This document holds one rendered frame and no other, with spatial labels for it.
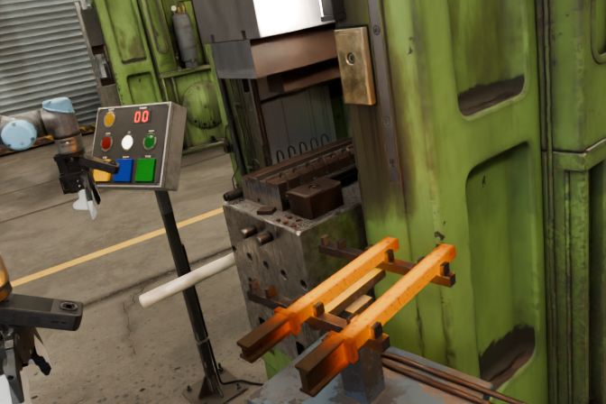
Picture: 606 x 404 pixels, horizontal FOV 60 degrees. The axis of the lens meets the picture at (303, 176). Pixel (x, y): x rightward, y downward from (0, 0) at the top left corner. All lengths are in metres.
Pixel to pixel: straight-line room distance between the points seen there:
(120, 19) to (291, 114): 4.69
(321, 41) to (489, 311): 0.86
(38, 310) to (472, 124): 0.92
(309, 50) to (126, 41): 4.93
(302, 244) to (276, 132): 0.51
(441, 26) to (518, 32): 0.31
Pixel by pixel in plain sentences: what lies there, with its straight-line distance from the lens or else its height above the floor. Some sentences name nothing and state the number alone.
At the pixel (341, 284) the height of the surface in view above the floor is 0.94.
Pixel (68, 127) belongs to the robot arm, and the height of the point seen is 1.21.
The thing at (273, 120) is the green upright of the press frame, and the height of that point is 1.10.
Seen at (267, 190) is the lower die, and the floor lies 0.96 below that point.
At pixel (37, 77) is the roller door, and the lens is 9.23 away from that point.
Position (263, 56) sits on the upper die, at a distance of 1.34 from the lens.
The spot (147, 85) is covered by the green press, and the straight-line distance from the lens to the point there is 6.29.
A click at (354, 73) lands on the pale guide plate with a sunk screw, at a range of 1.22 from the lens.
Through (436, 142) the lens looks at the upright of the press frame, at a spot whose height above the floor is 1.10.
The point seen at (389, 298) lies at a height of 0.95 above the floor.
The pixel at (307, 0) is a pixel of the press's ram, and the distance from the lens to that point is 1.36.
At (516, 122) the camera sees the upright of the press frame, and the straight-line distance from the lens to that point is 1.40.
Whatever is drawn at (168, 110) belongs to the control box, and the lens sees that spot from 1.76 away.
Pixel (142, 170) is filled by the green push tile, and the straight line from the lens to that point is 1.77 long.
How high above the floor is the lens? 1.43
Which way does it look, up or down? 18 degrees down
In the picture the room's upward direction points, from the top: 10 degrees counter-clockwise
